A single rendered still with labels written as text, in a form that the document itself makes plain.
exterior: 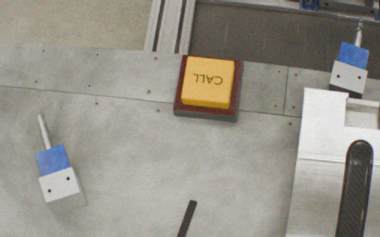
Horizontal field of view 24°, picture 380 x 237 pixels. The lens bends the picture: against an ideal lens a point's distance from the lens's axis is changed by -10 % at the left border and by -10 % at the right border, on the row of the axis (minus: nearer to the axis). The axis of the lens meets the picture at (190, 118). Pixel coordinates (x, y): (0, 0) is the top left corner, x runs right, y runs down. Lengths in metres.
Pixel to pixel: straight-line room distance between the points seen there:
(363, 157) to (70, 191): 0.37
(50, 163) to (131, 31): 1.06
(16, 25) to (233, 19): 0.60
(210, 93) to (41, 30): 1.11
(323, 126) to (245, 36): 0.84
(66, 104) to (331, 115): 0.36
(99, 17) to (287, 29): 0.51
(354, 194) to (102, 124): 0.36
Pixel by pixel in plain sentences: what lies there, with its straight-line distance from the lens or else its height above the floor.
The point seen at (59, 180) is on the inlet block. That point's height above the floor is 0.85.
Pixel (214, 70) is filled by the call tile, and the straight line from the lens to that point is 1.22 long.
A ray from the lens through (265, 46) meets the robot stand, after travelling 1.94.
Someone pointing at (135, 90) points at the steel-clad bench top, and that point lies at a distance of 1.25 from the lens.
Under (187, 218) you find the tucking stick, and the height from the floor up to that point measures 0.80.
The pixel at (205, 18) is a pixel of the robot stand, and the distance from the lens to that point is 1.97.
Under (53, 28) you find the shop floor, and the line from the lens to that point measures 2.26.
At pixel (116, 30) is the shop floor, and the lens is 2.22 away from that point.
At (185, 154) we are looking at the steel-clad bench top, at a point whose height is 0.80.
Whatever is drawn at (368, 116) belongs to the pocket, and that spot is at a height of 0.86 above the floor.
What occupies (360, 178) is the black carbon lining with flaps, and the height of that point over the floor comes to 0.88.
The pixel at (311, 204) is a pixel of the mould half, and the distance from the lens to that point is 1.10.
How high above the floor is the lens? 1.93
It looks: 66 degrees down
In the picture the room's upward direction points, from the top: 10 degrees counter-clockwise
